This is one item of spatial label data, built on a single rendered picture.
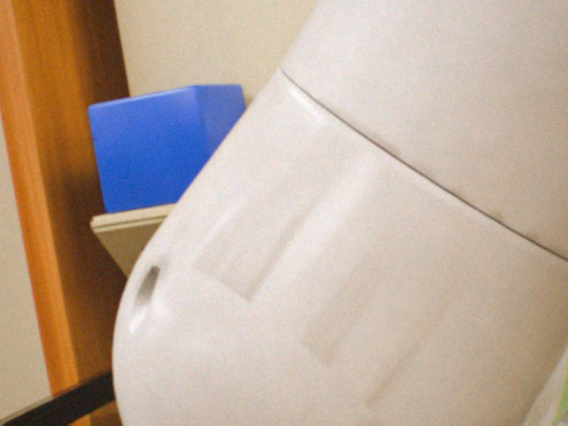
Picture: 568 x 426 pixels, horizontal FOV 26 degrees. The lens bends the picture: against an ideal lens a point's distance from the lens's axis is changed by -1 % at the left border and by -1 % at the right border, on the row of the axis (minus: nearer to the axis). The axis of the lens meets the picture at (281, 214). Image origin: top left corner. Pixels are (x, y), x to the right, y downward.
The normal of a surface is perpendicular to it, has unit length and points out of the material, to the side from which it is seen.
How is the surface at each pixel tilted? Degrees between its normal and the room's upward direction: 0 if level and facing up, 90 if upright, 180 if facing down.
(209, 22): 90
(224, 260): 64
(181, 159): 90
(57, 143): 90
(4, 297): 90
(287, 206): 70
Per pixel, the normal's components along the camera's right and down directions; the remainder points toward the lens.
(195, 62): -0.33, 0.11
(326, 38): -0.77, -0.37
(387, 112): -0.46, -0.07
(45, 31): 0.93, -0.14
